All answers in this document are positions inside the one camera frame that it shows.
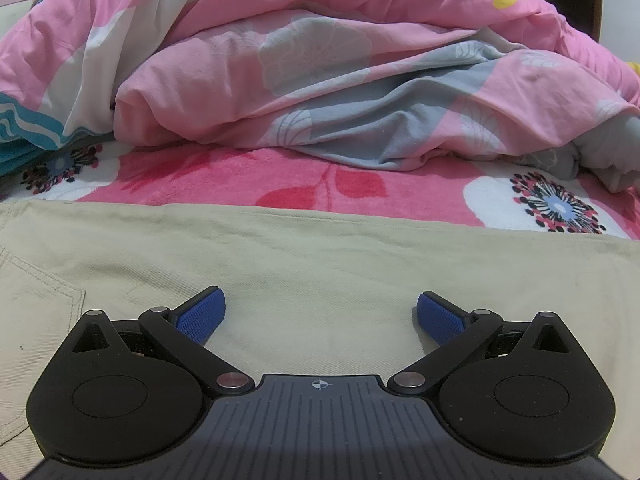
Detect pink blue floral quilt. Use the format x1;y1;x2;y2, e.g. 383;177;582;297
0;0;640;193

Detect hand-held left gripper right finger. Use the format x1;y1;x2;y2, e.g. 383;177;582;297
387;290;571;395

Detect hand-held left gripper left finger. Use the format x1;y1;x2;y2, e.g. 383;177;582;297
72;285;254;395

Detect beige pants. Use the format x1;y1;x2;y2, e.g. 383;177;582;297
0;200;640;480

